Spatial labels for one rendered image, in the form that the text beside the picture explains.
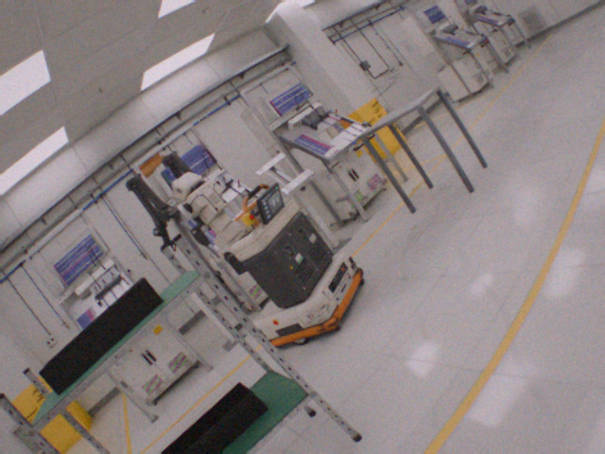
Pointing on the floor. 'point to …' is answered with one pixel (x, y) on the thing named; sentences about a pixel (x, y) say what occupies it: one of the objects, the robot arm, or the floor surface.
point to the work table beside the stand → (409, 148)
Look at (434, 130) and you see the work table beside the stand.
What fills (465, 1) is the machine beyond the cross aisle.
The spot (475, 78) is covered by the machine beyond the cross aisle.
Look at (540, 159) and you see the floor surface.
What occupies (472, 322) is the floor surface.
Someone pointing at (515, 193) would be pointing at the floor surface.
